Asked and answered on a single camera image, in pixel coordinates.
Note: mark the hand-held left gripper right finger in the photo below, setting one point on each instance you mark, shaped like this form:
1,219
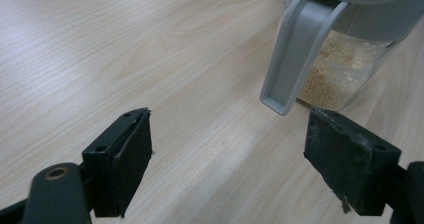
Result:
346,160

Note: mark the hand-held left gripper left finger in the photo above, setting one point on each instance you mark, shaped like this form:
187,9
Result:
131,157

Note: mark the glass jar with grey lid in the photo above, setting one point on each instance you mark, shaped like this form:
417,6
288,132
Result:
300,50

